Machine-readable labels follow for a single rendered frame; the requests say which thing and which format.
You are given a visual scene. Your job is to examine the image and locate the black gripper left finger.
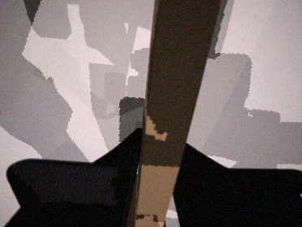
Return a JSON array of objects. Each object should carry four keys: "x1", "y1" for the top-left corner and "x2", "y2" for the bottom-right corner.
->
[{"x1": 6, "y1": 128, "x2": 142, "y2": 227}]

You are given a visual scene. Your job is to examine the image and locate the long brown wooden rail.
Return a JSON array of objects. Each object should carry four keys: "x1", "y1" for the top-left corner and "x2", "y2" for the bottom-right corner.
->
[{"x1": 135, "y1": 0, "x2": 221, "y2": 227}]

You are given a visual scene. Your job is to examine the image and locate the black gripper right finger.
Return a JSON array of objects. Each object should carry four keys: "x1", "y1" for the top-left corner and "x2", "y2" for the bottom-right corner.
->
[{"x1": 172, "y1": 143, "x2": 302, "y2": 227}]

